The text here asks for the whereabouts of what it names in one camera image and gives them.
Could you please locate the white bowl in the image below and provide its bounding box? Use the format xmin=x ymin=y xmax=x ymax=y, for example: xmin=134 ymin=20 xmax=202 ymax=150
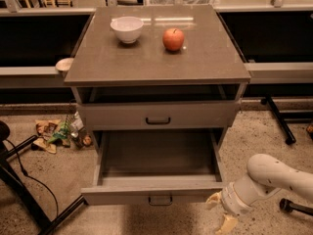
xmin=111 ymin=17 xmax=144 ymax=44

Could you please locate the clear plastic bottle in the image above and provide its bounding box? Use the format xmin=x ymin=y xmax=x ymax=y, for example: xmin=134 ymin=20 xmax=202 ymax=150
xmin=69 ymin=113 xmax=93 ymax=149

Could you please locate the grey drawer cabinet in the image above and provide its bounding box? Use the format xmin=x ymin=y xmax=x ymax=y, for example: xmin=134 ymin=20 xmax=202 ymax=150
xmin=64 ymin=5 xmax=252 ymax=149

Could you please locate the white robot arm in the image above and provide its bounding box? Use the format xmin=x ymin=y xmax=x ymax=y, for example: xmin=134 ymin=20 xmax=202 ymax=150
xmin=205 ymin=154 xmax=313 ymax=235

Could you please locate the grey drawer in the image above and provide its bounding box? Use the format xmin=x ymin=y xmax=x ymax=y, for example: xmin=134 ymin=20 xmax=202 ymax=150
xmin=82 ymin=128 xmax=226 ymax=206
xmin=77 ymin=102 xmax=240 ymax=130

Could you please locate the red apple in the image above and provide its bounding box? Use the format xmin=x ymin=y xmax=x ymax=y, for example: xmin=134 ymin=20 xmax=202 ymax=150
xmin=162 ymin=28 xmax=185 ymax=51

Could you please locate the black stand leg right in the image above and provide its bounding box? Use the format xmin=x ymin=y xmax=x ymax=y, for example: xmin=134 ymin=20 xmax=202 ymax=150
xmin=259 ymin=95 xmax=313 ymax=146

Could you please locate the black caster leg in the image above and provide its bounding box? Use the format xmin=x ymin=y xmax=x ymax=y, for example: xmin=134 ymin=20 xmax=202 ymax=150
xmin=279 ymin=198 xmax=313 ymax=216

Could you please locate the black cable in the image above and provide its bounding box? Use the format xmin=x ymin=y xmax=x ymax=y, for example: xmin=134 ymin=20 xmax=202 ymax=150
xmin=4 ymin=138 xmax=60 ymax=218

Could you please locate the black stand frame left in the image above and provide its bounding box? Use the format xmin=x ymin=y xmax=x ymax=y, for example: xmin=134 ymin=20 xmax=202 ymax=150
xmin=0 ymin=121 xmax=87 ymax=235

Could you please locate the snack bag pile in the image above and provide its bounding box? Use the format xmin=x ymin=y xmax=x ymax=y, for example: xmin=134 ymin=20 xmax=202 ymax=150
xmin=33 ymin=119 xmax=70 ymax=154

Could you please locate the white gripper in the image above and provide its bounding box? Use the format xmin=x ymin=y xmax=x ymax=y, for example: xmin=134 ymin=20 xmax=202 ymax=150
xmin=205 ymin=181 xmax=251 ymax=235

